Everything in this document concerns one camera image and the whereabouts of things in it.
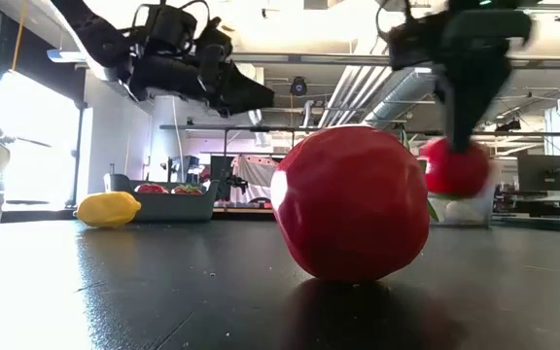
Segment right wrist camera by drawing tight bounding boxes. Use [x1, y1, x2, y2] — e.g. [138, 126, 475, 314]
[387, 13, 451, 72]

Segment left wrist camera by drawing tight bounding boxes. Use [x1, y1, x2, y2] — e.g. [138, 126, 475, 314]
[131, 0, 211, 54]

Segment black metal frame rail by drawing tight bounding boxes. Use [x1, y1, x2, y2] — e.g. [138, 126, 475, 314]
[159, 123, 560, 139]

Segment black ceiling camera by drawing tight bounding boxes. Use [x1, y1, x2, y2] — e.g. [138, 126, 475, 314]
[289, 76, 309, 97]

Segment black computer monitor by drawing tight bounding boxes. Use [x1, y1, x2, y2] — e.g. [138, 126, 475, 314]
[516, 154, 560, 193]

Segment black spotlight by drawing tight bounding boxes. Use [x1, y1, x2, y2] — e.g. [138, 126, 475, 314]
[495, 118, 523, 133]

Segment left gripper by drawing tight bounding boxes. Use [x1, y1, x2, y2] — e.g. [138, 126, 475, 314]
[126, 17, 276, 119]

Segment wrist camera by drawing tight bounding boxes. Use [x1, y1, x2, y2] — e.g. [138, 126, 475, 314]
[387, 13, 451, 72]
[131, 0, 211, 54]

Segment dark grey plastic basket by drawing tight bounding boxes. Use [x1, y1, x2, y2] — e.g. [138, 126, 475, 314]
[103, 173, 220, 224]

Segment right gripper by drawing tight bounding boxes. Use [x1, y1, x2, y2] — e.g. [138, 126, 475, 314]
[437, 8, 536, 153]

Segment white cloth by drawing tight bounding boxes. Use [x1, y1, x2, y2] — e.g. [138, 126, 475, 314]
[229, 155, 281, 204]

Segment white ceiling pipes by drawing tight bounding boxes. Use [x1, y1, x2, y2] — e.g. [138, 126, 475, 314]
[317, 65, 393, 128]

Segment yellow hanging strap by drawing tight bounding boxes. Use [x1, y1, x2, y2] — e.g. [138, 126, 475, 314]
[11, 0, 28, 72]

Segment silver ventilation duct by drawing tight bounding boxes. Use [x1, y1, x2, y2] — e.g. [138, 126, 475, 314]
[362, 67, 444, 128]

